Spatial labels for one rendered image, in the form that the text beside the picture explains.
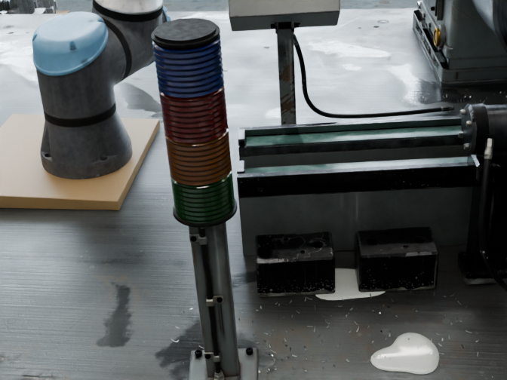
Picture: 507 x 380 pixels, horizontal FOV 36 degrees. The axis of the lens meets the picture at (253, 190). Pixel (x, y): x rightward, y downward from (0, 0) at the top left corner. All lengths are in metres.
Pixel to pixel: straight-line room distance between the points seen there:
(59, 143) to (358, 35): 0.80
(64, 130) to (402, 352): 0.64
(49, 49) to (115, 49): 0.11
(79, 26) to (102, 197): 0.26
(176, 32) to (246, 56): 1.04
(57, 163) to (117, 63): 0.19
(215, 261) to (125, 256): 0.34
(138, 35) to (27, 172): 0.29
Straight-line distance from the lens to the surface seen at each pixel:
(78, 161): 1.29
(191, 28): 0.70
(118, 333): 1.01
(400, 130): 1.16
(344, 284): 1.05
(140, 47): 1.34
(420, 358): 0.95
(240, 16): 1.23
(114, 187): 1.27
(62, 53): 1.23
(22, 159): 1.39
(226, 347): 0.89
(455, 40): 1.54
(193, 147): 0.72
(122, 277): 1.10
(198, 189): 0.74
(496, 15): 1.30
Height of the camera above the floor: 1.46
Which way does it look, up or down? 32 degrees down
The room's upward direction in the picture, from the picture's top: 4 degrees counter-clockwise
